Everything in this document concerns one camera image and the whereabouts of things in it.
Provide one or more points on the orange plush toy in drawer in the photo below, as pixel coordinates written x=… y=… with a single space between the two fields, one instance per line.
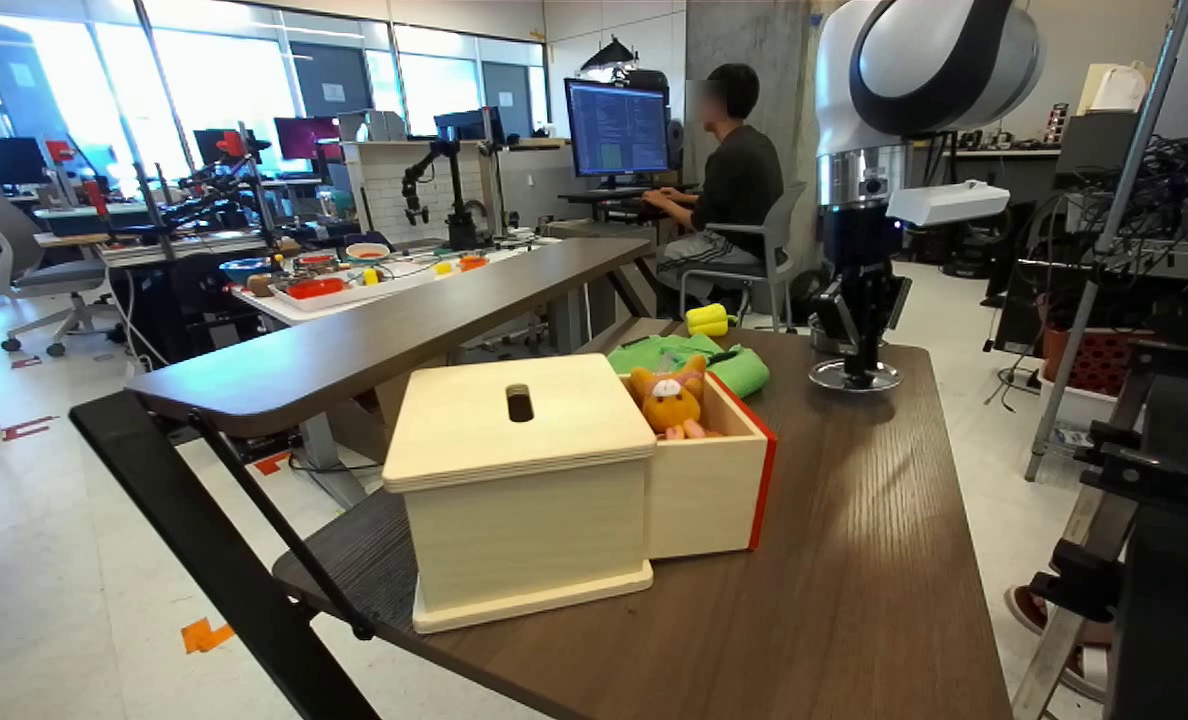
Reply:
x=668 y=401

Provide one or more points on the computer monitor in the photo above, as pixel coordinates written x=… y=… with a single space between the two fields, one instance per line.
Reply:
x=617 y=130

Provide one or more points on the wooden box with red drawer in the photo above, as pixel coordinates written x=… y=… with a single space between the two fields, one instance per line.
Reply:
x=533 y=487

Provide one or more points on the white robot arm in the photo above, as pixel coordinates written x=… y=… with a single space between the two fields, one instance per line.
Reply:
x=891 y=75

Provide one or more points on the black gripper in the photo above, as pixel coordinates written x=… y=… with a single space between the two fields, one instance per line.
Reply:
x=858 y=248

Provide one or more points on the grey office chair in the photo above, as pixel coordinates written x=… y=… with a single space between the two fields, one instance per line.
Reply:
x=774 y=269

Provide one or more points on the small black robot arm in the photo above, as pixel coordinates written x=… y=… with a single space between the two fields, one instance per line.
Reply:
x=459 y=217

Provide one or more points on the white work table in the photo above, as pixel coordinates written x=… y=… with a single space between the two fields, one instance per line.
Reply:
x=364 y=275

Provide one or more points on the seated person in dark shirt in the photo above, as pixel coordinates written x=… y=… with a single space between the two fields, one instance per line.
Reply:
x=740 y=180

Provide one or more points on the black slanted frame pole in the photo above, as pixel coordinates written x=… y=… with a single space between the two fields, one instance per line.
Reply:
x=217 y=559

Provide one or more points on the shiny steel pot lid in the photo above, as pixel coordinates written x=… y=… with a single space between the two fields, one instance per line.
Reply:
x=858 y=380

